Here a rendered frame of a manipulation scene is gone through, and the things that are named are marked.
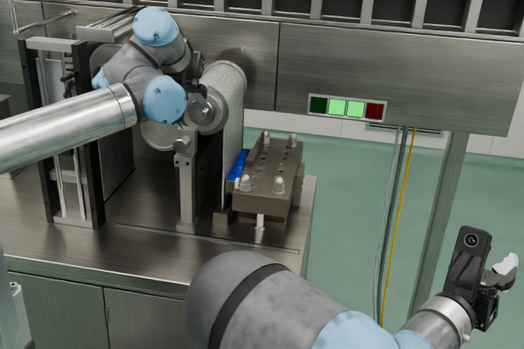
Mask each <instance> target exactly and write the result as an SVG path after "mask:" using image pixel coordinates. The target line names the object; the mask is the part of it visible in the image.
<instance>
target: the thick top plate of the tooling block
mask: <svg viewBox="0 0 524 349"><path fill-rule="evenodd" d="M270 141H271V142H270V143H268V144H262V143H260V136H259V137H258V139H257V141H256V143H255V145H254V147H253V148H258V154H257V158H256V160H255V161H254V164H253V166H249V165H245V167H244V168H243V172H242V174H241V175H240V177H239V178H240V181H241V177H242V176H243V175H249V177H250V181H251V190H250V191H248V192H242V191H240V190H239V189H234V191H233V193H232V210H236V211H242V212H247V213H258V214H263V215H269V216H276V217H286V218H287V216H288V213H289V207H290V204H291V201H292V195H293V192H294V188H295V178H296V171H297V167H298V164H299V162H300V161H301V160H302V157H303V142H301V141H297V144H298V146H297V147H289V146H287V143H288V140H287V139H275V138H270ZM277 177H280V178H282V179H283V182H284V190H285V192H284V193H283V194H281V195H277V194H274V193H273V192H272V189H273V185H274V180H275V179H276V178H277Z"/></svg>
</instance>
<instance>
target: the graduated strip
mask: <svg viewBox="0 0 524 349"><path fill-rule="evenodd" d="M114 227H120V228H126V229H132V230H137V231H147V232H152V233H158V234H167V235H173V236H179V237H184V238H194V239H199V240H204V241H214V242H220V243H225V244H230V245H241V246H246V247H251V248H257V249H266V250H272V251H277V252H287V253H292V254H299V249H290V248H284V247H279V246H273V245H263V244H258V243H252V242H247V241H237V240H232V239H226V238H216V237H211V236H205V235H200V234H190V233H184V232H179V231H169V230H163V229H158V228H152V227H142V226H137V225H132V224H121V223H116V225H115V226H114Z"/></svg>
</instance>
